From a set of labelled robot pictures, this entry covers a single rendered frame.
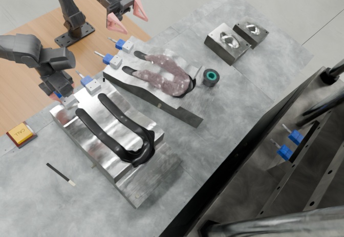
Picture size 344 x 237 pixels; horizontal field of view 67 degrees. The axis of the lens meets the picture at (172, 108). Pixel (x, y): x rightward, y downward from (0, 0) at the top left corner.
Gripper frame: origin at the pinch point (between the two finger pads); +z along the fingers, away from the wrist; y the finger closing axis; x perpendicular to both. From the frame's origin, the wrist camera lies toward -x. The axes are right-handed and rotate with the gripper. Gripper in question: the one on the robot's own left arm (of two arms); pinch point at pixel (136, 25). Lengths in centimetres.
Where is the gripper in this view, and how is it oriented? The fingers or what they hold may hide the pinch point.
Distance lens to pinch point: 94.2
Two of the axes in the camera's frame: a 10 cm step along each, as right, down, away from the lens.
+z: 7.2, 6.8, -1.5
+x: -2.2, 4.3, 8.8
